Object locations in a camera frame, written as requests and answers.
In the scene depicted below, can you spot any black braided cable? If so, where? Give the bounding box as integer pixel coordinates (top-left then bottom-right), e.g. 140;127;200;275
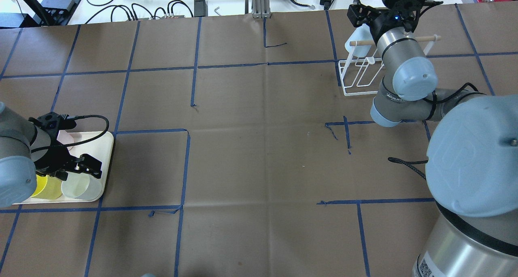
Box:
388;157;429;180

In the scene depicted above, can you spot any light blue cup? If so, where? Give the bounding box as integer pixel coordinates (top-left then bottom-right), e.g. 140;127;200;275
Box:
344;24;377;59

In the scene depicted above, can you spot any pink cup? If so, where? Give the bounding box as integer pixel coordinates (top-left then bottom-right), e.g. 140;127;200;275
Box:
57;130;80;145

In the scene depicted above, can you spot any white wire cup rack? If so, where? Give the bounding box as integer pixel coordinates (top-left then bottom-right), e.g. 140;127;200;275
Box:
338;34;442;97

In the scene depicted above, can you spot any aluminium frame post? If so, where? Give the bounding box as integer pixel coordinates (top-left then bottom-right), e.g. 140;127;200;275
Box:
252;0;271;18

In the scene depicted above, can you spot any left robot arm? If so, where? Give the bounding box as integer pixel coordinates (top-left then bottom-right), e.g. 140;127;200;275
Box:
0;103;102;207

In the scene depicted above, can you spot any black power adapter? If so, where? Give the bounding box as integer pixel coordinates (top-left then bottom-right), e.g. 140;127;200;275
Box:
193;0;208;17

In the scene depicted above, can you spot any white cream cup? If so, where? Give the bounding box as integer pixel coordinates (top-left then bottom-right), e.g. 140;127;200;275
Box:
61;173;102;201

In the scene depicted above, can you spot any yellow cup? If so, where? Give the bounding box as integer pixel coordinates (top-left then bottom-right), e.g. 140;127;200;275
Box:
31;175;62;200

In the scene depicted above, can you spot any cream plastic tray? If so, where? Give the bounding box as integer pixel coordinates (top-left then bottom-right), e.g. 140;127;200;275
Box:
21;132;115;205

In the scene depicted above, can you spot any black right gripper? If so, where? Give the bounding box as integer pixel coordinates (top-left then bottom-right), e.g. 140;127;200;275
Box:
347;0;426;36

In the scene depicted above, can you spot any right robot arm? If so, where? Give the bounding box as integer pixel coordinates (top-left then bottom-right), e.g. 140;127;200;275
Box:
347;0;518;277

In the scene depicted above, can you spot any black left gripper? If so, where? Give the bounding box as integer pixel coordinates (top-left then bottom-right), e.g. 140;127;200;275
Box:
28;112;102;181

